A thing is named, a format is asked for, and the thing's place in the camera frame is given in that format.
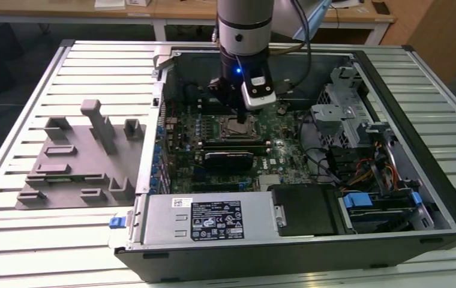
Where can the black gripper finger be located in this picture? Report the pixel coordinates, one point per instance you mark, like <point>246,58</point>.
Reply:
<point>229,96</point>
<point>246,115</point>

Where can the silver CPU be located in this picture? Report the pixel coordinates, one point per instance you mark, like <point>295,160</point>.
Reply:
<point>234,129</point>

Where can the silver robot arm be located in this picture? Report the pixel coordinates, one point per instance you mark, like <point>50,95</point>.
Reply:
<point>245,27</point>

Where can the CPU socket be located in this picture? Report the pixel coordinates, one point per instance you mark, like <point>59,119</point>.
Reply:
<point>239,138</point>

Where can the black rear fan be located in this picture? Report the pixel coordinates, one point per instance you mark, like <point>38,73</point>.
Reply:
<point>191,91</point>

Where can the black RAM stick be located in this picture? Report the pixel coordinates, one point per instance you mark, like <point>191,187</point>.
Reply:
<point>233,150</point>
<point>233,143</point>

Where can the black graphics card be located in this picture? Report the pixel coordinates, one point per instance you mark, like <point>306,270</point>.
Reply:
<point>229,162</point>

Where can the silver metal disk bay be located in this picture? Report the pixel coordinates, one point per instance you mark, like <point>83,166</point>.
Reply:
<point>333,114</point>

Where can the green motherboard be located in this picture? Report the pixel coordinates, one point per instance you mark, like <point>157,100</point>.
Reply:
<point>293,171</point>

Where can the silver chipset heatsink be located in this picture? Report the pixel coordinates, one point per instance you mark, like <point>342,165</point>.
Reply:
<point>270,180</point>

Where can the black expansion slot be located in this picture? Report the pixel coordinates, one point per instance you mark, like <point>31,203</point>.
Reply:
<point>217,187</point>

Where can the small white box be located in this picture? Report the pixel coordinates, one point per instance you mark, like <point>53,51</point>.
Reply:
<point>138,2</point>

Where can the wooden desk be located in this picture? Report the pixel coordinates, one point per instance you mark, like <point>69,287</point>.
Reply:
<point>357,16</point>
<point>53,12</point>

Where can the black plastic shroud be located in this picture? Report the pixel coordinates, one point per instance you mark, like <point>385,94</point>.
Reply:
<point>305,210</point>

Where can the white paper sheet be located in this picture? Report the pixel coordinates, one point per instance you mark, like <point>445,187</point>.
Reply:
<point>110,4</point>

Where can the hard disk in blue carrier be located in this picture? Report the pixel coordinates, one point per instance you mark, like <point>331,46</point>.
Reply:
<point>357,200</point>

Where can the silver power supply unit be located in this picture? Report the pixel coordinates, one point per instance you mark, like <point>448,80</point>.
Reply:
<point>165,219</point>

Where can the black phone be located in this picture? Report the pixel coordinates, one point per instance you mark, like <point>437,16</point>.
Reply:
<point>382,7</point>

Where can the grey parts rack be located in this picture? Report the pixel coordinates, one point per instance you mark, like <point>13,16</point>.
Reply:
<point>89,174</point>

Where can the blue plastic latch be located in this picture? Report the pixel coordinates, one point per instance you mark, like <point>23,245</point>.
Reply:
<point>117,223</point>

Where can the black PC case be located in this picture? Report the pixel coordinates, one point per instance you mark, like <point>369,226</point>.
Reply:
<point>293,264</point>

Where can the wooden cabinet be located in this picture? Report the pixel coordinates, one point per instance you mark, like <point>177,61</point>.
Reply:
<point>449,36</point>

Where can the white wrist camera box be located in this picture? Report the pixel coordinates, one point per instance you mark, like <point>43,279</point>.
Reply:
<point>258,100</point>

